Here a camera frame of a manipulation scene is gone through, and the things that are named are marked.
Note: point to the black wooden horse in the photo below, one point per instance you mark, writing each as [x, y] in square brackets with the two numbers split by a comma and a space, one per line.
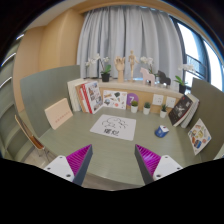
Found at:
[163, 78]

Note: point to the red and white magazine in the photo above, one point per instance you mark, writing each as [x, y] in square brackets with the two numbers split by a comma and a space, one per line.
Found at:
[92, 96]

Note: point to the purple round number sign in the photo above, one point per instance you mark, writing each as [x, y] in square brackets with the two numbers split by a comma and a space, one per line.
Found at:
[131, 97]

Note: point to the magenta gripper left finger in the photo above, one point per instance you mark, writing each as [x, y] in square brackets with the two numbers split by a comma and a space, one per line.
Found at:
[73, 167]

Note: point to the small potted plant left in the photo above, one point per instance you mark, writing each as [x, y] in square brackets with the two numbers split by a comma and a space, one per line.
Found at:
[134, 106]

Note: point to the white orchid behind horse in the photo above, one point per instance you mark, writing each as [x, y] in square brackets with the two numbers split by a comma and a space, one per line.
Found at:
[149, 62]

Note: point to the wooden mannequin figure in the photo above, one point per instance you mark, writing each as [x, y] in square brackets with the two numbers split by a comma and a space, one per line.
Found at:
[132, 60]

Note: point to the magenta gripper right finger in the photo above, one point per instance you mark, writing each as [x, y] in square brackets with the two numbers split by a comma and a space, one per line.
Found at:
[152, 166]

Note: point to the small potted plant middle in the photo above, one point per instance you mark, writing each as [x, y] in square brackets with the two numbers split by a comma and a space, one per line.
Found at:
[146, 108]

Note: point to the grey curtain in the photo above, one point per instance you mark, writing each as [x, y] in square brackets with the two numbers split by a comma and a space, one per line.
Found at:
[119, 31]

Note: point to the white wall socket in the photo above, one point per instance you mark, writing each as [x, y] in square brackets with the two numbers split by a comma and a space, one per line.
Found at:
[170, 102]
[157, 99]

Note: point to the white leaning book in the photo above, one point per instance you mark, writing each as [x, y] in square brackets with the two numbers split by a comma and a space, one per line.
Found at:
[73, 89]

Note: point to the white wall socket right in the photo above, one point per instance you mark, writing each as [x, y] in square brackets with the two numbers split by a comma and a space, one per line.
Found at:
[170, 102]

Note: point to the pink wooden horse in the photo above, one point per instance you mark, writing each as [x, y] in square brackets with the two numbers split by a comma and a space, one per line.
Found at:
[147, 77]

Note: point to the colourful sticker card right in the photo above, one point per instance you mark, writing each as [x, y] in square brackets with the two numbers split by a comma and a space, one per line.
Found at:
[199, 136]

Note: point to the white orchid black pot left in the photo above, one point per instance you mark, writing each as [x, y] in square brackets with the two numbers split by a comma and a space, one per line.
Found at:
[104, 62]

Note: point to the wooden hand model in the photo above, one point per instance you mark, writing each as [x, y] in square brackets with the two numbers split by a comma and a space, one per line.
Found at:
[120, 66]

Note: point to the sticker sheet card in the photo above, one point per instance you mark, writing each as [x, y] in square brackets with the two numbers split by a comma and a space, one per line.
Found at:
[114, 99]

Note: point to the small potted plant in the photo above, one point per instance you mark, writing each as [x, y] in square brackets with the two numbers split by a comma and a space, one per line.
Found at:
[134, 106]
[163, 111]
[146, 108]

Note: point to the wooden chair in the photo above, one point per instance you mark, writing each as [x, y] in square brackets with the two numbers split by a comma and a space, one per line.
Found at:
[35, 142]

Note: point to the white wall socket left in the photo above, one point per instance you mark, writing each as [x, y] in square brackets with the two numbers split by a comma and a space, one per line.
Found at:
[157, 99]

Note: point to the blue and white mouse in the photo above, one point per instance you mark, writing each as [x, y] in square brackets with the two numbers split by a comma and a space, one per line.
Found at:
[161, 131]

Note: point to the white printed mouse pad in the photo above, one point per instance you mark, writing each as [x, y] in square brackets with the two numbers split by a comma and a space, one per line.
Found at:
[114, 126]

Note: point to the white orchid pot right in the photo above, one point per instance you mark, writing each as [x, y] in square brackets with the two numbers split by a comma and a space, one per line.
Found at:
[182, 84]

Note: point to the black leaning book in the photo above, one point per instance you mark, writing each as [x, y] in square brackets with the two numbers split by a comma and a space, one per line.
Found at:
[180, 110]

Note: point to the small potted plant right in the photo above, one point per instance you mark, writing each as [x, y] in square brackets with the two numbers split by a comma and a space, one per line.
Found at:
[163, 111]

